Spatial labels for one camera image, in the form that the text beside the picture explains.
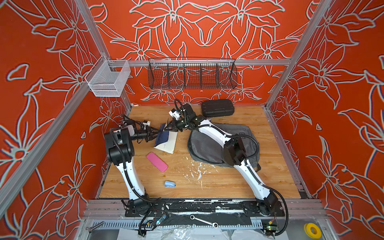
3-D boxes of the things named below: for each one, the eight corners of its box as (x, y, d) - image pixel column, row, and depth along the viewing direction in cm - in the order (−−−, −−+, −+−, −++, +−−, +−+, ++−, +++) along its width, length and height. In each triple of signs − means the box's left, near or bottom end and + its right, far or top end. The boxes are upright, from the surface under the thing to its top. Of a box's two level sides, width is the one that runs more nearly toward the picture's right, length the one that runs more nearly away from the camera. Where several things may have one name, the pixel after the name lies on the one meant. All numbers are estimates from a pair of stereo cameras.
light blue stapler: (164, 187, 81) (164, 186, 80) (165, 181, 83) (164, 180, 82) (175, 187, 81) (175, 186, 80) (176, 181, 83) (175, 180, 82)
